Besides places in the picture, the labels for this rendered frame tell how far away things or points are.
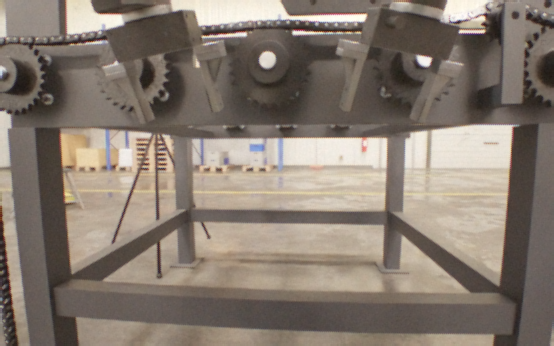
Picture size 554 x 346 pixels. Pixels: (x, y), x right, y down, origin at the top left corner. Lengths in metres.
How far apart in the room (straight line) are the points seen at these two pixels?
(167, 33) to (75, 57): 0.41
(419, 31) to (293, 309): 0.60
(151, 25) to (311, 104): 0.34
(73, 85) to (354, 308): 0.84
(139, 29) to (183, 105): 0.24
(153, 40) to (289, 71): 0.26
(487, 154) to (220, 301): 11.10
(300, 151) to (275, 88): 9.08
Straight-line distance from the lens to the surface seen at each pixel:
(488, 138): 11.51
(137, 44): 0.50
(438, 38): 0.50
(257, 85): 0.60
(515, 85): 0.70
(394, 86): 0.62
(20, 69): 0.85
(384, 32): 0.46
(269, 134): 1.58
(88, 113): 0.80
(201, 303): 0.75
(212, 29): 0.65
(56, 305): 0.96
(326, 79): 0.65
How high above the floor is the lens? 0.69
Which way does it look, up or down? 5 degrees down
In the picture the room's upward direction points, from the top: straight up
